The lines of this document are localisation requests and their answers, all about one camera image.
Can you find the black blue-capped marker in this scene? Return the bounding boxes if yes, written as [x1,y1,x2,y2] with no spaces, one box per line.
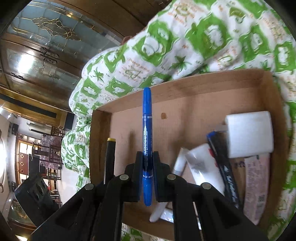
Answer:
[207,131,242,210]

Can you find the brown cardboard tray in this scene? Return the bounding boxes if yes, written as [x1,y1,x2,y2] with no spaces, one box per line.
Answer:
[90,69,288,227]

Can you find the white marker pen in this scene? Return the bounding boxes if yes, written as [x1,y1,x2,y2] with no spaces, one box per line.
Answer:
[149,148,189,223]

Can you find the pink white cream tube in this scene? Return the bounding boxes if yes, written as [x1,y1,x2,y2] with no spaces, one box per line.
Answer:
[243,153,270,225]

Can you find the white charger adapter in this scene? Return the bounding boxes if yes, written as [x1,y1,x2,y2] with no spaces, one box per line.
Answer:
[215,111,274,158]

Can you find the white red tube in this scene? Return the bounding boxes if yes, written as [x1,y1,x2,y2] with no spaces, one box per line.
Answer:
[185,144,225,195]

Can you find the black marker yellow ends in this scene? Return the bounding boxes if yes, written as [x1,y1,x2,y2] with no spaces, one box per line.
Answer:
[104,138,116,185]

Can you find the wooden glass cabinet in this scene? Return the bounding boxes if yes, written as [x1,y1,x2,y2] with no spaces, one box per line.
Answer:
[1,1,168,111]

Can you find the white blue ointment tube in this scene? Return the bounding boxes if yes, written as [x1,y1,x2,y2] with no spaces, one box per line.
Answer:
[160,208,174,223]

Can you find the blue marker pen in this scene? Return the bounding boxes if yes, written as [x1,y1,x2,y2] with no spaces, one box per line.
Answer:
[142,87,153,206]

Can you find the green white patterned blanket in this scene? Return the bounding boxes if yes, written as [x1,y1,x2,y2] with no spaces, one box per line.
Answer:
[61,1,295,240]

